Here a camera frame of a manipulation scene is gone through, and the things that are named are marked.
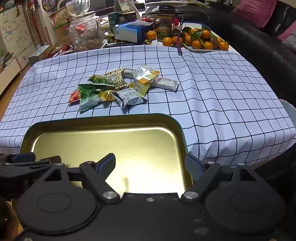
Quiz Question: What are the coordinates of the blue and white tissue pack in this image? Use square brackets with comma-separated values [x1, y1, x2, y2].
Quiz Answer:
[114, 20, 154, 43]

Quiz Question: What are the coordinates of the small pink cushion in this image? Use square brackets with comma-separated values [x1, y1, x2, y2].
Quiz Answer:
[278, 22, 296, 42]

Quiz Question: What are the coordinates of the olive green gold snack packet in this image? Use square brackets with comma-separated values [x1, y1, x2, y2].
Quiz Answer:
[88, 75, 115, 88]

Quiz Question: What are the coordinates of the gold foil candy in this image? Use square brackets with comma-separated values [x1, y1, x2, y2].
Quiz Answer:
[98, 90, 116, 102]

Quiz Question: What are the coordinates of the blue checkered tablecloth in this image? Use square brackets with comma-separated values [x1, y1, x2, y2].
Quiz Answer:
[0, 44, 296, 168]

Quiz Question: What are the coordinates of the clear glass goblet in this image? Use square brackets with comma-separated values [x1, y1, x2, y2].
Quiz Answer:
[65, 0, 90, 17]

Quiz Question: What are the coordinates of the white fruit plate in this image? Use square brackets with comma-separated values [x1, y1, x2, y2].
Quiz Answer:
[183, 42, 229, 53]

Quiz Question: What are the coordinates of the pale green snack packet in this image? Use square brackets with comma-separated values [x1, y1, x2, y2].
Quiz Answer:
[122, 67, 140, 79]

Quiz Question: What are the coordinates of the glass jar with green label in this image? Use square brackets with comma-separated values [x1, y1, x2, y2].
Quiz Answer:
[155, 7, 174, 42]

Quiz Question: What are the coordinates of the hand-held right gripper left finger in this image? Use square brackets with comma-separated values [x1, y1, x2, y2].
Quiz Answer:
[35, 153, 121, 202]

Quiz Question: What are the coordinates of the black leather sofa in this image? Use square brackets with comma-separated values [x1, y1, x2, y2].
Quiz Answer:
[183, 0, 296, 105]

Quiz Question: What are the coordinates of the glass jar with walnuts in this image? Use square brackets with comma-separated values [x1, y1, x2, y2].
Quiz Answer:
[69, 10, 103, 50]

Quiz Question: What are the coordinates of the pile of red snack packets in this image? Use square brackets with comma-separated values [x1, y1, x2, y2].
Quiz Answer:
[50, 44, 75, 56]

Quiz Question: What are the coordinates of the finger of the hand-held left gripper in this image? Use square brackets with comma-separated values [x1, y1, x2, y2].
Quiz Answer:
[9, 152, 36, 164]
[35, 156, 62, 166]

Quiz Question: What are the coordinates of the grey cardboard box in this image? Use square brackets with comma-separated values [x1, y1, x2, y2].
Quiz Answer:
[29, 45, 51, 66]

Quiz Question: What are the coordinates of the brown paper bag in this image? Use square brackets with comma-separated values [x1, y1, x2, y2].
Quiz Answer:
[48, 7, 74, 44]

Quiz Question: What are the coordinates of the pile of colourful books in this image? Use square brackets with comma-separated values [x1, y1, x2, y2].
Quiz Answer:
[0, 52, 15, 73]

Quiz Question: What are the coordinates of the brown patterned snack packet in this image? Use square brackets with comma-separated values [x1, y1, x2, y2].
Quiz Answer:
[105, 68, 130, 90]

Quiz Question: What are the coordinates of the pile of tangerines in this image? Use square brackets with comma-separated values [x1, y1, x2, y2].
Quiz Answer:
[146, 27, 229, 51]

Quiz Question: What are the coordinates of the gold metal tin tray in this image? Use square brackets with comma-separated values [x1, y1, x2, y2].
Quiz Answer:
[18, 113, 193, 193]

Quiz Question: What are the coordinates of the purple lanyard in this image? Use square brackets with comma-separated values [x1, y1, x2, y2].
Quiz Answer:
[176, 21, 186, 55]

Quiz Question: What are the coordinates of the white cabinet with cartoon drawings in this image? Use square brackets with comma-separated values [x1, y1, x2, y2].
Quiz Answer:
[0, 5, 35, 93]

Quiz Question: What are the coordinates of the dark green can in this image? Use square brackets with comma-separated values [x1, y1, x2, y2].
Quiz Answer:
[108, 11, 120, 33]

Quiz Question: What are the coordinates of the yellow and silver snack packet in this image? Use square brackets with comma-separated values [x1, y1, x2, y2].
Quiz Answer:
[128, 65, 160, 96]

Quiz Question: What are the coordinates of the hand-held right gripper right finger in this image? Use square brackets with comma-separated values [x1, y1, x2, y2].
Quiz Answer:
[181, 154, 266, 200]

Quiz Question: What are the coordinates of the white bar snack packet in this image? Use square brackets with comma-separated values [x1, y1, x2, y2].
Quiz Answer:
[151, 76, 179, 92]

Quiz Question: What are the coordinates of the red snack packet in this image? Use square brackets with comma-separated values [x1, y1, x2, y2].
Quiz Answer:
[68, 87, 82, 105]

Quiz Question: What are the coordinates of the green and white snack packet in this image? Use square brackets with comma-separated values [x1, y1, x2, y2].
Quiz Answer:
[77, 84, 105, 114]

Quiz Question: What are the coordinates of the grey and black snack packet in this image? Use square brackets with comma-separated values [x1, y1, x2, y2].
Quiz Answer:
[114, 88, 148, 110]

